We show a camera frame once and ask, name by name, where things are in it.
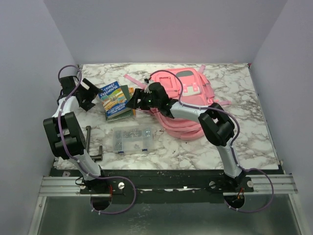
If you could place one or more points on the orange paperback book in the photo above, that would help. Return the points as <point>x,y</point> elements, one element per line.
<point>131,91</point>

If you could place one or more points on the dark green hardcover book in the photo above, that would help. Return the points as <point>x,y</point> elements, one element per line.
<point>123,112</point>

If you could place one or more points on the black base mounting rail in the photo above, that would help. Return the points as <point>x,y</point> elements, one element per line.
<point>156,186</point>

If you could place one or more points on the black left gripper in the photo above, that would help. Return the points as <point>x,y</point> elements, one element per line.
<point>91,92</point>

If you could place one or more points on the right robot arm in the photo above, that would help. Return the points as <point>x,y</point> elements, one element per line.
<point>216,124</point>

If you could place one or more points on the blue treehouse paperback book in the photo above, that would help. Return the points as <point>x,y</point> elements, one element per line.
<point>111,97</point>

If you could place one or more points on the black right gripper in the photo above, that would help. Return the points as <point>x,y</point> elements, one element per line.
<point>133,103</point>

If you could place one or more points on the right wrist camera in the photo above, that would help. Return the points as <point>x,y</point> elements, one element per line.
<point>147,88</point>

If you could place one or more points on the clear plastic screw organizer box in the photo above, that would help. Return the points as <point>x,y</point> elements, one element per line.
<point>132,139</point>

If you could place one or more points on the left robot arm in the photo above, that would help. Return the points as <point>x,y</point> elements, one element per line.
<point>64,134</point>

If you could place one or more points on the pink student backpack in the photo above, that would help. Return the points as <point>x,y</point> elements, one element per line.
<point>195,89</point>

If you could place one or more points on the black metal clamp bracket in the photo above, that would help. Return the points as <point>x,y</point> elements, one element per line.
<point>95,157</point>

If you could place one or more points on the aluminium extrusion rail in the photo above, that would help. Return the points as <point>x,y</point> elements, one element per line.
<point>59,187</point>

